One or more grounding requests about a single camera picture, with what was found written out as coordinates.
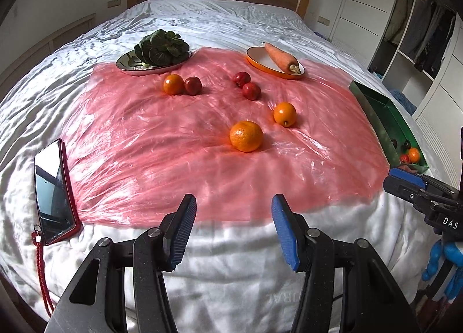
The white bed duvet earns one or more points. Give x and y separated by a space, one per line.
233 277

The smartphone in red case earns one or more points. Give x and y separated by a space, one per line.
57 212

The wall socket left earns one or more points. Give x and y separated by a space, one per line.
113 3

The blue gloved right hand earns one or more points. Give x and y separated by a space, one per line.
441 254

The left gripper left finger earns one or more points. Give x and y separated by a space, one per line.
177 228

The green rectangular tray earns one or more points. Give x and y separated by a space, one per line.
388 124

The red plum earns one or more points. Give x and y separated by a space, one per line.
193 86
251 91
241 79

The white wardrobe with shelves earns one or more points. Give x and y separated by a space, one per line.
359 30

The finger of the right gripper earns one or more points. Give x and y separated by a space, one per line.
423 192
408 175

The dark green leafy vegetable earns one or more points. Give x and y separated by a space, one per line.
162 49

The red apple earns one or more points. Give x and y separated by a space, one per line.
404 158

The smooth orange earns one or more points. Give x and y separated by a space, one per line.
285 114

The patterned plate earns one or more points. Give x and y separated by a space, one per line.
130 64

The wall socket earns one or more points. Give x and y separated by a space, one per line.
113 3
323 21

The orange rimmed white dish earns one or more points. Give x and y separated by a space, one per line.
258 58

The hanging dark clothes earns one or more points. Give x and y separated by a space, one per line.
422 29

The blue cloth on floor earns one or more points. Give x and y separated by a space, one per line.
404 101

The mandarin orange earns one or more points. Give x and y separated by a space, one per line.
414 155

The large orange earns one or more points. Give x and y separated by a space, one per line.
246 136

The pink plastic sheet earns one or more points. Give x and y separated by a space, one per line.
134 151

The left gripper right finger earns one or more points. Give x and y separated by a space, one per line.
291 229

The orange carrot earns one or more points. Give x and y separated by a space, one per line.
283 60

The wall socket right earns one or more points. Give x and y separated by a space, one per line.
323 21

